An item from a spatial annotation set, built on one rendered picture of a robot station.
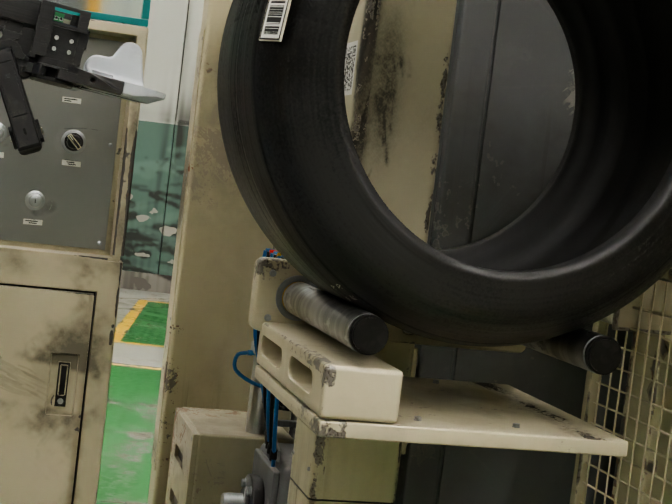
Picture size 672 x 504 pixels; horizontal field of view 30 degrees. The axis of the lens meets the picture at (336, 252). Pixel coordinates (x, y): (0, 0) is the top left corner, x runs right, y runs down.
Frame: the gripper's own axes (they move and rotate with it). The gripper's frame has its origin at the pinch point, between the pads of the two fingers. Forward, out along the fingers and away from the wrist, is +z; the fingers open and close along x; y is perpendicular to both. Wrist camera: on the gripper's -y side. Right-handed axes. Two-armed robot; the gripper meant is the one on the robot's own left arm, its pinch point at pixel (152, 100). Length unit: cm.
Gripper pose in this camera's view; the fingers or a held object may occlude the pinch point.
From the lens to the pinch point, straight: 140.9
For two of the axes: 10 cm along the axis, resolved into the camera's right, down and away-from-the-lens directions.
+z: 9.4, 2.2, 2.6
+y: 2.3, -9.7, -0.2
